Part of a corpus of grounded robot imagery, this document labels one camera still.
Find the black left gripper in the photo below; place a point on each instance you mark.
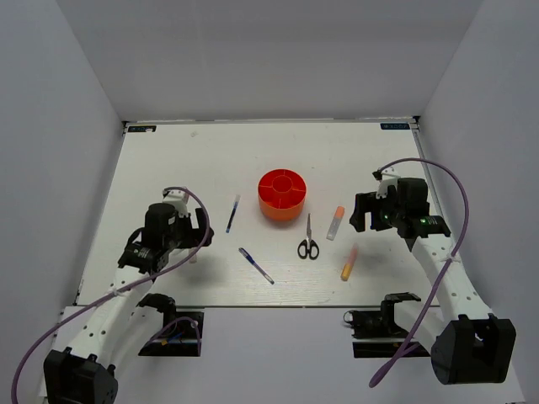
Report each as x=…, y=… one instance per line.
x=194, y=233

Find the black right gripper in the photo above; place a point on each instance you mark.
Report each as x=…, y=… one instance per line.
x=365, y=202

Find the orange capped white highlighter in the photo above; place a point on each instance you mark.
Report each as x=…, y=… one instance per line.
x=335, y=223

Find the pink yellow highlighter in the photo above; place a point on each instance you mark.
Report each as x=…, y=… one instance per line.
x=348, y=267

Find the blue capped pen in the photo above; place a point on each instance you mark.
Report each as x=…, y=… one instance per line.
x=233, y=212

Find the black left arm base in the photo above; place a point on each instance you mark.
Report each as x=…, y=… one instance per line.
x=181, y=333

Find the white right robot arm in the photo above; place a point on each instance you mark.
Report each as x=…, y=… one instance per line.
x=466, y=342

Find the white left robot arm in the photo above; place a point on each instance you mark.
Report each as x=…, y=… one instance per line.
x=122, y=322

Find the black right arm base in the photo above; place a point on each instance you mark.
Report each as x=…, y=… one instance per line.
x=376, y=335

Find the right blue corner label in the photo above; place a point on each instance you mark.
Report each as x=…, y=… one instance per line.
x=394, y=126

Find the blue corner label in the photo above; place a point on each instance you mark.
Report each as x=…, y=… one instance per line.
x=394, y=126
x=141, y=128

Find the orange round compartment container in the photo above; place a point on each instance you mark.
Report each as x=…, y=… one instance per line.
x=281, y=195

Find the left blue corner label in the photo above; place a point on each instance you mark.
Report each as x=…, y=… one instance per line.
x=141, y=128

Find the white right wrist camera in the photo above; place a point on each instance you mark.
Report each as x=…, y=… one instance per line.
x=386, y=177

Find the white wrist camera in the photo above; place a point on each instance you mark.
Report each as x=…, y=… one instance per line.
x=386, y=177
x=178, y=199

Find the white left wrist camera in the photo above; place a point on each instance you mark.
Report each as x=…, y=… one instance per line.
x=178, y=199

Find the black handled scissors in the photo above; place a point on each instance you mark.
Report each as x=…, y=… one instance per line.
x=308, y=248

